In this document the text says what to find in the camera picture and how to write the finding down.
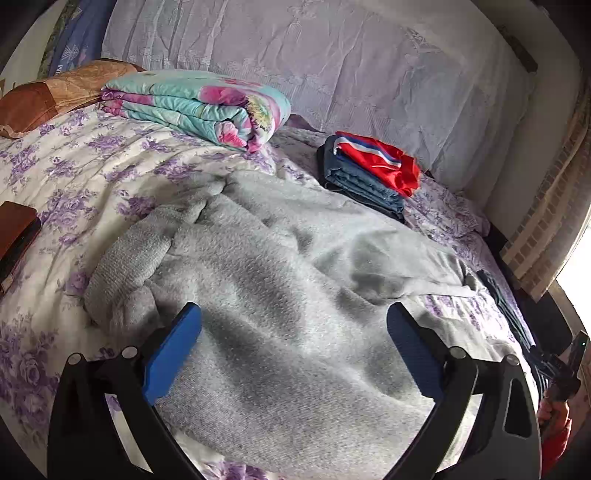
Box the green patterned pillow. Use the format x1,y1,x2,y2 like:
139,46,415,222
37,9,75,79

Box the folded red shorts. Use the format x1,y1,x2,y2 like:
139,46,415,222
333,131,422,198

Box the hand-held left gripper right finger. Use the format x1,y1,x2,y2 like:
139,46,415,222
386,302,542,480

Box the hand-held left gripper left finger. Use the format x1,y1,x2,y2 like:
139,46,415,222
46,302,204,480

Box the blue patterned cloth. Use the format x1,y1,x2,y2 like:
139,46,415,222
46,0,116,77

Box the purple floral bed sheet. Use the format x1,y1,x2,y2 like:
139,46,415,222
0,108,541,480

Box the person's right forearm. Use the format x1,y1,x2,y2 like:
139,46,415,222
538,401,573,478

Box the folded blue jeans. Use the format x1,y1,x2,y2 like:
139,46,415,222
318,136,407,217

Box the person's right hand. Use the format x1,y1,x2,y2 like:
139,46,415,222
536,396,560,432

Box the brick pattern cloth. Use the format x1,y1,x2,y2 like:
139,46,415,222
501,106,591,301

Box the dark green pants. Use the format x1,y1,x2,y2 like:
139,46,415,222
475,270,552,402

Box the brown pillow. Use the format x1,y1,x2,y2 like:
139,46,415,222
0,60,146,139

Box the folded teal pink floral quilt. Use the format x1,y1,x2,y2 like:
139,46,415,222
100,70,291,154

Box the grey knit sweater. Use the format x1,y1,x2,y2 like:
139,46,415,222
83,171,485,478

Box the brown leather wallet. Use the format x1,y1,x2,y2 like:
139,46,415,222
0,201,42,296

